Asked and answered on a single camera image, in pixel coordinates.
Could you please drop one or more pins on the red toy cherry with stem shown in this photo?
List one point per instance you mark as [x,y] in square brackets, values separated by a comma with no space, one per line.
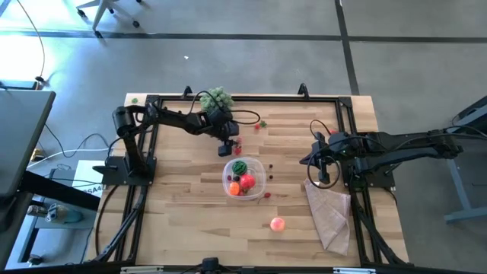
[268,195]

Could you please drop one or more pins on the toy blackberry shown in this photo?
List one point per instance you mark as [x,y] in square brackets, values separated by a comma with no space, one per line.
[236,178]

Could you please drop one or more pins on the pink-orange toy peach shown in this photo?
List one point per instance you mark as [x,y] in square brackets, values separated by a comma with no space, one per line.
[277,224]

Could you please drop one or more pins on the silver edge bracket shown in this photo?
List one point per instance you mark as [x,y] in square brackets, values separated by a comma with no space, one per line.
[354,271]
[141,270]

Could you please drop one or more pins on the black frame bracket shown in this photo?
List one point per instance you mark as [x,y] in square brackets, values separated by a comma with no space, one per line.
[186,93]
[303,91]

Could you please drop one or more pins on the teal bottle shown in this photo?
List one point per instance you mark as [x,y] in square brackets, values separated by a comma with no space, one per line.
[66,216]

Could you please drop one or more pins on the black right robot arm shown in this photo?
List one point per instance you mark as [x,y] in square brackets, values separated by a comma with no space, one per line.
[411,146]

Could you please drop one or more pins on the black desk beam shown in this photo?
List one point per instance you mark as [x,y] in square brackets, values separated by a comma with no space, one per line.
[64,192]

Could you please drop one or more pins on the grey desk top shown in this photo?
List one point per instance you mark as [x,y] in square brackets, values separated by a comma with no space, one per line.
[23,137]

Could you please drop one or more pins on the orange toy tangerine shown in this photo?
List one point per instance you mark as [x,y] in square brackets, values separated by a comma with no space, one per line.
[234,188]

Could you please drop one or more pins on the black aluminium table frame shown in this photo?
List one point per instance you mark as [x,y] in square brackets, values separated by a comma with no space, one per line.
[285,98]

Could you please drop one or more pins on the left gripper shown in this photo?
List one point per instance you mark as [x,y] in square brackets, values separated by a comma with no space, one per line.
[224,127]

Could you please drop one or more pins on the clear plastic tupperware container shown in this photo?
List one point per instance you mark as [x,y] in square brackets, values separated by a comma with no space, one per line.
[260,171]

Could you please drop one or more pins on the green spiky artificial plant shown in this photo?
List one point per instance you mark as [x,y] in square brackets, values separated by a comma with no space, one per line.
[220,97]

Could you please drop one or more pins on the blue-grey table frame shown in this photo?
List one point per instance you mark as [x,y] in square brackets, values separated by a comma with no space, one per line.
[461,190]

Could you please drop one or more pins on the office chair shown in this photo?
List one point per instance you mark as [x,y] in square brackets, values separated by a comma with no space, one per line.
[102,11]

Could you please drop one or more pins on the toy watermelon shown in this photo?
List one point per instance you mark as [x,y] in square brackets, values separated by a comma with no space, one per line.
[239,167]

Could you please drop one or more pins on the white paper label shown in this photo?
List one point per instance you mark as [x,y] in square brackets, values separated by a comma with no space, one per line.
[84,173]

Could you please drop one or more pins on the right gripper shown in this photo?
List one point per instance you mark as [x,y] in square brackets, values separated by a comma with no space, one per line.
[334,152]

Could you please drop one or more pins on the beige folded cloth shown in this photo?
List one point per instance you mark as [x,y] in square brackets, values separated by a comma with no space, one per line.
[329,217]

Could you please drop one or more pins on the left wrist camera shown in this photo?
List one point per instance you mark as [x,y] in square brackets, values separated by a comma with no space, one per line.
[225,149]

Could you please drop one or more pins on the red toy apple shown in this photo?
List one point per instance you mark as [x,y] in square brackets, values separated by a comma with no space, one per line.
[247,182]

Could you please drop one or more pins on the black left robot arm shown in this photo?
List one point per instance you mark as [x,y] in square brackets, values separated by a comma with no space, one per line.
[179,118]

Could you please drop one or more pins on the small toy strawberry with leaf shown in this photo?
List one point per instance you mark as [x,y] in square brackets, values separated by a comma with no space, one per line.
[257,126]

